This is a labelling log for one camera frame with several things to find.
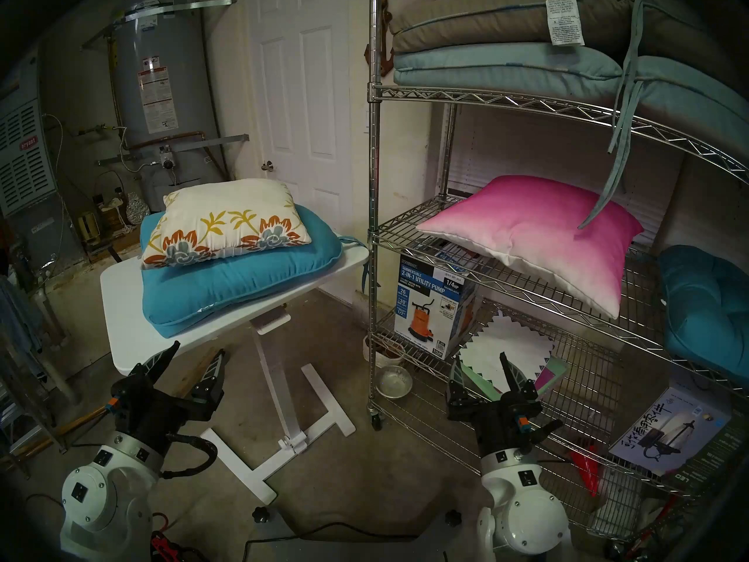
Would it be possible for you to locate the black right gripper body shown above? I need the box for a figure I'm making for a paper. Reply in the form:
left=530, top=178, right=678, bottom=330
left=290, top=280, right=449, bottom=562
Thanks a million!
left=448, top=393, right=566, bottom=458

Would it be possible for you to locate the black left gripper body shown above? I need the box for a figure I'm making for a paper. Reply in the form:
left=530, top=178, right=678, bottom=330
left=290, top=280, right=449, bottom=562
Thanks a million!
left=108, top=371, right=224, bottom=457

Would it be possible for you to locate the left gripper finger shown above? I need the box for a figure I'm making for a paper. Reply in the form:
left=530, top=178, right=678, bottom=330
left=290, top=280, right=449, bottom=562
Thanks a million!
left=129, top=341, right=181, bottom=387
left=196, top=349, right=226, bottom=399

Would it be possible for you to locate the pink white ombre cushion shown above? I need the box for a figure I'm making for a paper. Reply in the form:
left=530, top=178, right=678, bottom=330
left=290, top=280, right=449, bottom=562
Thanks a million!
left=417, top=176, right=644, bottom=320

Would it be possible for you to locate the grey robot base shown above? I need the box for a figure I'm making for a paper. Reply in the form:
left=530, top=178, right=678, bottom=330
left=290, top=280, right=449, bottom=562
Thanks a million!
left=246, top=508, right=469, bottom=562

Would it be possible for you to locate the teal flat seat cushion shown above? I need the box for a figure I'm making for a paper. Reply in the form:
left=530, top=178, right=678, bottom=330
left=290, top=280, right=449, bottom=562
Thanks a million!
left=139, top=205, right=369, bottom=339

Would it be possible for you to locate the cream floral print cushion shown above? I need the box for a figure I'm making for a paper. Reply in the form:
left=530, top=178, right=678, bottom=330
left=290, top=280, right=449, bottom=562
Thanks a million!
left=141, top=179, right=312, bottom=270

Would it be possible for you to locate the teal tufted cushion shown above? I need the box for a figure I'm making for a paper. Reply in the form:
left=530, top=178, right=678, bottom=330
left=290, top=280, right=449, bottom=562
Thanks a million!
left=658, top=245, right=749, bottom=389

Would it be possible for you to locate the light blue bench cushion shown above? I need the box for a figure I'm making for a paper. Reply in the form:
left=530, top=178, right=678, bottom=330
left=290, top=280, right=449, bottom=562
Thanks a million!
left=393, top=0, right=749, bottom=229

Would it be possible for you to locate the olive brown bench cushion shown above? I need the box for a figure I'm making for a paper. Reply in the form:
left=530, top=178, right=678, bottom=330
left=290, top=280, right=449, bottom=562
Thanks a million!
left=389, top=0, right=738, bottom=93

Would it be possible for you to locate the green foam sheet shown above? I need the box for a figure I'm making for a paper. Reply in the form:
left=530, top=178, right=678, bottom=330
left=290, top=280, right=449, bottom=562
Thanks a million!
left=451, top=356, right=569, bottom=402

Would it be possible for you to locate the white zigzag edged sheet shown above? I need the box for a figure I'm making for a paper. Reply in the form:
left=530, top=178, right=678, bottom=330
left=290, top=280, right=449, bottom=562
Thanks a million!
left=458, top=310, right=555, bottom=395

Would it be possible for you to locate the white rolling overbed table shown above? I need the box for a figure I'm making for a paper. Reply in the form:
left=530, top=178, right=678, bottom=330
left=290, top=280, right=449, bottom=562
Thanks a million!
left=100, top=239, right=370, bottom=506

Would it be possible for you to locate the metal pet bowl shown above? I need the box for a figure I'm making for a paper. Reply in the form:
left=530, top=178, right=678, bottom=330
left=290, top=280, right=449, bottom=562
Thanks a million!
left=376, top=366, right=414, bottom=399

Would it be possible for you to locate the utility pump cardboard box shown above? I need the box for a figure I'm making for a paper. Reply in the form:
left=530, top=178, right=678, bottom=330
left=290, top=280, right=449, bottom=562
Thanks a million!
left=393, top=242, right=477, bottom=361

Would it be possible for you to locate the white ceramic pet bowl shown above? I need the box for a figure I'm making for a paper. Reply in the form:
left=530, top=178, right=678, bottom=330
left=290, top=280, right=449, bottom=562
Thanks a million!
left=363, top=335, right=404, bottom=368

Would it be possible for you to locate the wooden stick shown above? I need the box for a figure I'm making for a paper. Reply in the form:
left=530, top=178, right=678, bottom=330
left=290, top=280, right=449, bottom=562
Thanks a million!
left=12, top=406, right=112, bottom=457

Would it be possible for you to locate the red plastic cone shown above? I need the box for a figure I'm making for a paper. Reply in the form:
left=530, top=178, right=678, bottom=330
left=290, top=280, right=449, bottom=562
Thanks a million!
left=571, top=447, right=602, bottom=497

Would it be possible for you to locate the grey metal ladder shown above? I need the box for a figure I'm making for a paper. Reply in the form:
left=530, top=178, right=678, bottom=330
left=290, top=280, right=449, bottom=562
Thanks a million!
left=0, top=333, right=77, bottom=462

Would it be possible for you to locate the blue hanging cloth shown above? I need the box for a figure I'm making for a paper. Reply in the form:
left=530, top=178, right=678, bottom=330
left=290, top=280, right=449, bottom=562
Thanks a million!
left=0, top=277, right=44, bottom=368

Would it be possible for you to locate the crumpled foil ball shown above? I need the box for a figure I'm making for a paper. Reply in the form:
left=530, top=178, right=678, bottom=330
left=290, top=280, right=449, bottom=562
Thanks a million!
left=125, top=193, right=152, bottom=225

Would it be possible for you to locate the LED lamp product box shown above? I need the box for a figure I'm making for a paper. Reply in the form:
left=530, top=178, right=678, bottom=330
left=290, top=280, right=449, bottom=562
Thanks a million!
left=609, top=385, right=749, bottom=497

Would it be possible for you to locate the grey furnace unit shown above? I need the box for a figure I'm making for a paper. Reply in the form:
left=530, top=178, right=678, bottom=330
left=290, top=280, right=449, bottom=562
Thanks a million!
left=0, top=52, right=85, bottom=275

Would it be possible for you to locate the grey water heater tank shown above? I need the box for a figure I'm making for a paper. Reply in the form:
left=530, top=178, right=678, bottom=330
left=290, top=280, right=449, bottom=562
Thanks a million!
left=111, top=0, right=226, bottom=213

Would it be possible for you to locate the white panel door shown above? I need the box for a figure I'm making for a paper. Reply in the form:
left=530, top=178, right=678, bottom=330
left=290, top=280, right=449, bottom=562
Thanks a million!
left=246, top=0, right=355, bottom=228

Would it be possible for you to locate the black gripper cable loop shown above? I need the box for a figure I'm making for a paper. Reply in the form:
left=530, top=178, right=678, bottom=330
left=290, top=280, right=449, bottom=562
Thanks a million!
left=161, top=433, right=218, bottom=479

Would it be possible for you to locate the red black cable clamp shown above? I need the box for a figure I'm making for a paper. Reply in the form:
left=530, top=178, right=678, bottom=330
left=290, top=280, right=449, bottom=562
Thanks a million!
left=151, top=530, right=188, bottom=562

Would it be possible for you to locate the black power cable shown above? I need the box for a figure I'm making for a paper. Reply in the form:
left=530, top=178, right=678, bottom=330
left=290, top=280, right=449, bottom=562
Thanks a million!
left=243, top=521, right=423, bottom=562

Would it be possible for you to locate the chrome wire shelving rack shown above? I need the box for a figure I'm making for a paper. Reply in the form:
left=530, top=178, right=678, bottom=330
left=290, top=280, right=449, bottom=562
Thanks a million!
left=366, top=0, right=749, bottom=544

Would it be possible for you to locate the brown anchor wall decoration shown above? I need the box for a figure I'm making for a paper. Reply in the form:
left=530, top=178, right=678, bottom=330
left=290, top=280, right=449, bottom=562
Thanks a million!
left=364, top=0, right=394, bottom=77

